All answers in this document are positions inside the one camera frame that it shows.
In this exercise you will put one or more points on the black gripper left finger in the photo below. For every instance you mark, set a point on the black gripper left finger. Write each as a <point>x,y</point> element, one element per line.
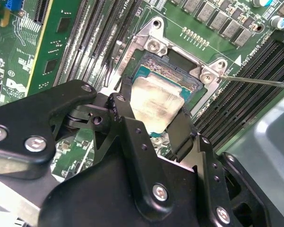
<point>26,118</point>

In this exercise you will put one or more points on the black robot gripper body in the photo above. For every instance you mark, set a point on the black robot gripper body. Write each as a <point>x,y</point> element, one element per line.
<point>97,201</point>

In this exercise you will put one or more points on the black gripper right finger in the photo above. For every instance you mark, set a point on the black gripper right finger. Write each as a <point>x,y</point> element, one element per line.
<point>207,160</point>

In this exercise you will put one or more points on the silver CPU chip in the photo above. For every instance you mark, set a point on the silver CPU chip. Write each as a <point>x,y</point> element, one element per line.
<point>156,99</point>

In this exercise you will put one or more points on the metal locking lever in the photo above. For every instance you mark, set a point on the metal locking lever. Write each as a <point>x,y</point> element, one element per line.
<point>255,81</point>
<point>117,48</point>

